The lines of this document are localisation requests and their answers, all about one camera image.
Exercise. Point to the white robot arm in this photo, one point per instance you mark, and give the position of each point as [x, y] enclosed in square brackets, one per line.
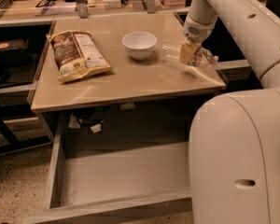
[234, 139]

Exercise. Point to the white ceramic bowl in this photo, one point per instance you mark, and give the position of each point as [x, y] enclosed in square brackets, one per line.
[139, 45]

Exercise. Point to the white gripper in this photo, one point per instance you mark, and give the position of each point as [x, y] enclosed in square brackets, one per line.
[196, 32]

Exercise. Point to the open grey wooden drawer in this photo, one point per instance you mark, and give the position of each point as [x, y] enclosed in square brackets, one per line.
[136, 167]

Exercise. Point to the clear plastic water bottle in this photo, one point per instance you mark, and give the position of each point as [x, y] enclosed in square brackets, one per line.
[201, 58]

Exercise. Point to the brown yellow chip bag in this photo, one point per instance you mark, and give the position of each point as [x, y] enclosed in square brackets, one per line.
[77, 56]

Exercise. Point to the grey cabinet with counter top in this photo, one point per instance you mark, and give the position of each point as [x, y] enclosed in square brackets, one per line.
[128, 80]

